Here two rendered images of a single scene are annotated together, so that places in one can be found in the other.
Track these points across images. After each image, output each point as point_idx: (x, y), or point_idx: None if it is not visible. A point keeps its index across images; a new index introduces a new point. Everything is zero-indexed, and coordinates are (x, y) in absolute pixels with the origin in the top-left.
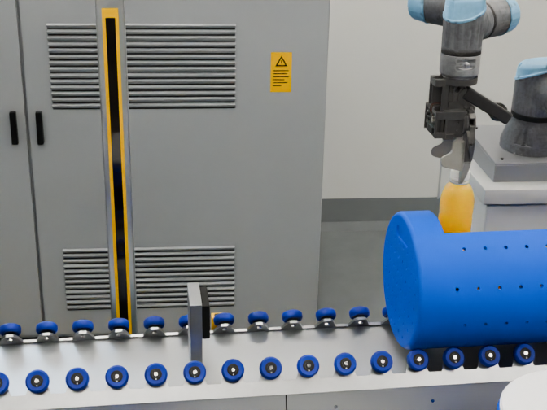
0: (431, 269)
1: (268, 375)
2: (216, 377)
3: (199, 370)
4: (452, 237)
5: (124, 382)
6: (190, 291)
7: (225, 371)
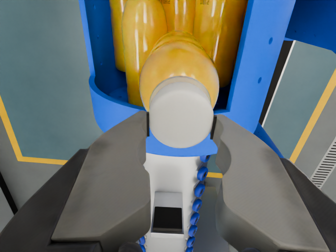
0: (257, 122)
1: (207, 174)
2: (188, 187)
3: (199, 205)
4: (240, 97)
5: (196, 227)
6: (163, 237)
7: (201, 194)
